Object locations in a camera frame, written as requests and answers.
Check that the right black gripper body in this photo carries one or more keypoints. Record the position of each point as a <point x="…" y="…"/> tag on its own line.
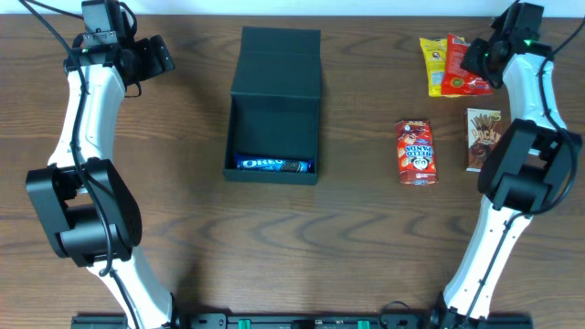
<point x="475" y="60"/>

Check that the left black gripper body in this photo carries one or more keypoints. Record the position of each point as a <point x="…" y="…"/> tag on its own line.
<point x="155" y="55"/>

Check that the red snack bag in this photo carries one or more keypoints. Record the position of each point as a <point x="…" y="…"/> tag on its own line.
<point x="457" y="81"/>

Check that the yellow snack bag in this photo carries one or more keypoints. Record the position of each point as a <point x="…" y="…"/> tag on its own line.
<point x="434" y="53"/>

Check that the black gift box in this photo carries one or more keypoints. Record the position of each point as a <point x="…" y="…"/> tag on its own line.
<point x="276" y="102"/>

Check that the blue Oreo cookie pack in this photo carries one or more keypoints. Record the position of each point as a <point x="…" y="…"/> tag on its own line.
<point x="270" y="164"/>

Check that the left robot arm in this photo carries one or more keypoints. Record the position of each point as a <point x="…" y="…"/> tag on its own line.
<point x="86" y="210"/>

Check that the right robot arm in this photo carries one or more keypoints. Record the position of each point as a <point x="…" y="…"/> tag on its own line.
<point x="530" y="171"/>

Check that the brown Pocky box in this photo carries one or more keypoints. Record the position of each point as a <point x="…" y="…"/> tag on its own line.
<point x="484" y="130"/>

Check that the red Hello Panda box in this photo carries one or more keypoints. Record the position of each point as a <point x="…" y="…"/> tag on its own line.
<point x="416" y="153"/>

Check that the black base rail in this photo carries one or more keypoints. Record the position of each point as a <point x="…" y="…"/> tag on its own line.
<point x="222" y="321"/>

